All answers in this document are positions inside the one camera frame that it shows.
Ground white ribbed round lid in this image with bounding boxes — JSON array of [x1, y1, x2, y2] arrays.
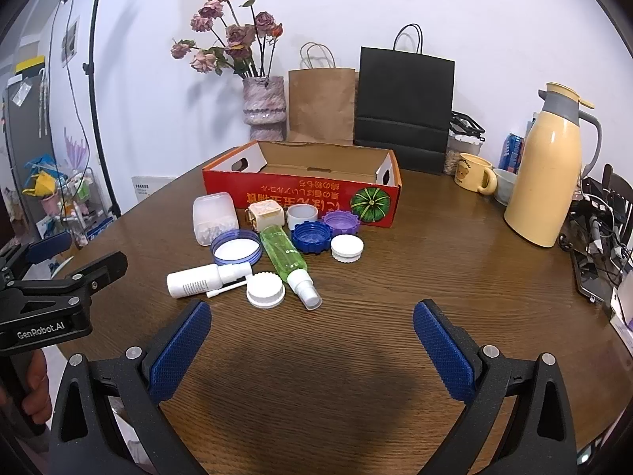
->
[[246, 271, 285, 310]]

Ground large blue-rimmed round lid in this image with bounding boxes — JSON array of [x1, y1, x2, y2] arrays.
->
[[210, 230, 263, 266]]

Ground translucent white plastic container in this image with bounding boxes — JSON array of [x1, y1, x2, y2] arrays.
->
[[192, 192, 239, 247]]

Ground green spray bottle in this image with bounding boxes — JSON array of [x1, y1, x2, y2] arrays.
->
[[259, 225, 322, 311]]

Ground white ribbed cap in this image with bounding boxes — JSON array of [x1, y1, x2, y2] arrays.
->
[[330, 234, 365, 264]]

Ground cream cube-shaped box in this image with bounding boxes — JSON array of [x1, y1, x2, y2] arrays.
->
[[246, 199, 285, 233]]

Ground blue gear-shaped lid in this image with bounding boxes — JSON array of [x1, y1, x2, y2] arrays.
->
[[291, 221, 333, 254]]

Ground person's left hand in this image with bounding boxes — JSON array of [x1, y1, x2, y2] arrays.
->
[[23, 350, 53, 425]]

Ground cluttered storage shelf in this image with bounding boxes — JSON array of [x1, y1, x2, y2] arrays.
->
[[21, 154, 115, 249]]

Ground purple gear-shaped lid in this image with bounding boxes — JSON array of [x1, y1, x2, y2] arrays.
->
[[322, 210, 360, 237]]

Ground cream thermos jug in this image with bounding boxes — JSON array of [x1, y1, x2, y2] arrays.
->
[[504, 83, 603, 248]]

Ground grey ceramic cup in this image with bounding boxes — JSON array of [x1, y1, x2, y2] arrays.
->
[[493, 167, 517, 206]]

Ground yellow bear mug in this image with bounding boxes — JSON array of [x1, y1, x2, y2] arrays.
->
[[454, 153, 498, 196]]

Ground white round open jar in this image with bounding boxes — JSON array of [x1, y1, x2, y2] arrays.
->
[[286, 204, 318, 230]]

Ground blue soda can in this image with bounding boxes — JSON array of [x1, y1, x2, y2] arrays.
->
[[498, 133, 525, 174]]

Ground red cardboard pumpkin box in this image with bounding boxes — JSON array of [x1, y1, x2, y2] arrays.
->
[[202, 141, 402, 227]]

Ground clear jar with black clips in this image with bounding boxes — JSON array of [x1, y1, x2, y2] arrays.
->
[[443, 110, 485, 176]]

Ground pink knitted vase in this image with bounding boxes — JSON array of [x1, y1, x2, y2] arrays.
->
[[243, 76, 286, 142]]

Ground black paper bag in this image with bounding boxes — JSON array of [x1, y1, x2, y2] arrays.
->
[[354, 23, 455, 175]]

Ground dried pink rose bouquet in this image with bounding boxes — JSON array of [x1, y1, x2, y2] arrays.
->
[[169, 0, 283, 80]]

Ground brown paper bag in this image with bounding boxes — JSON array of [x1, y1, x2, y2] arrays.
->
[[288, 42, 357, 145]]

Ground white wall socket box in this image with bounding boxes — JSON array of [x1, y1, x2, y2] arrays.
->
[[131, 175, 175, 203]]

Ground tangle of black cables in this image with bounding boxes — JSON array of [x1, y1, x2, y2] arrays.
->
[[558, 162, 633, 308]]

